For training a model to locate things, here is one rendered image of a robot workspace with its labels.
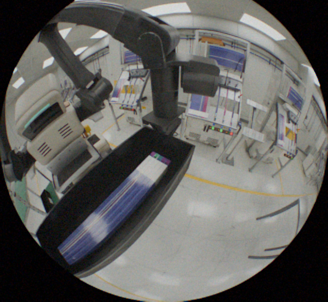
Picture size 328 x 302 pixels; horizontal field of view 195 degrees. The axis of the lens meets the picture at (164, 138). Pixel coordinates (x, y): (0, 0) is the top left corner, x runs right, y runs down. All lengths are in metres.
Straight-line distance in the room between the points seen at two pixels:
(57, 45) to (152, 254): 1.62
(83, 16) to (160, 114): 0.27
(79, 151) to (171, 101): 0.42
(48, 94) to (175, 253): 1.53
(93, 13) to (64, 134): 0.40
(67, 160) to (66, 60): 0.37
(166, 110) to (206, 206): 1.33
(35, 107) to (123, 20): 0.31
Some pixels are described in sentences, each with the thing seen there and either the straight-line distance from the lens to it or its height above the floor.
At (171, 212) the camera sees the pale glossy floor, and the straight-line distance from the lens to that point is 1.31.
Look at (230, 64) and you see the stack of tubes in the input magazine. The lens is 1.56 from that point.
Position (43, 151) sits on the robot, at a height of 1.15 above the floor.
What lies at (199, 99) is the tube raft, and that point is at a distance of 1.31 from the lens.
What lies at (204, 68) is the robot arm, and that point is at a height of 1.30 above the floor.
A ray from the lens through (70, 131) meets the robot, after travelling 0.46.
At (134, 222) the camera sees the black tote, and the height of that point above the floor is 1.03.
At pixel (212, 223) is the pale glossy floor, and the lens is 1.44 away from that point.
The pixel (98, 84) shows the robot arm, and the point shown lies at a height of 1.27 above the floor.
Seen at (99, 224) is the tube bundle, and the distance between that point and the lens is 0.29.
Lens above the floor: 1.30
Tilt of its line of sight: 43 degrees down
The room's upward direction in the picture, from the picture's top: straight up
